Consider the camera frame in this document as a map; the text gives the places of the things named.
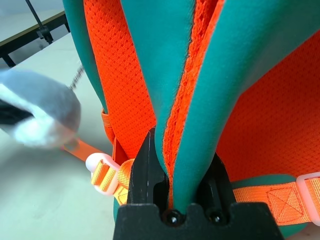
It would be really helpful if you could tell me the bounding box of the orange and teal backpack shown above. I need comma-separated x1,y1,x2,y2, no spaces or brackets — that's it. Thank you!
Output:
61,0,320,240

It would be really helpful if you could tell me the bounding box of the grey and white plush pendant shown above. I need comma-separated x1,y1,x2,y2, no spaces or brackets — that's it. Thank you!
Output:
0,63,85,150

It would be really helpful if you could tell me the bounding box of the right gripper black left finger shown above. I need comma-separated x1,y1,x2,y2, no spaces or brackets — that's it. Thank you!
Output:
128,127,170,206

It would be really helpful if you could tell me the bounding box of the black stand pole with clamp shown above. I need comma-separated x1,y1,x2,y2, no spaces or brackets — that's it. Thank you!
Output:
24,0,55,43

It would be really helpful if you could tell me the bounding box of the side table with black frame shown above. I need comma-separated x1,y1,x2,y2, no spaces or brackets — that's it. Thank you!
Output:
0,9,71,67

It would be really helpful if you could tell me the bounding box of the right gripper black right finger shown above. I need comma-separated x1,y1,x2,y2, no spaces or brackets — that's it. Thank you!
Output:
196,152,238,208

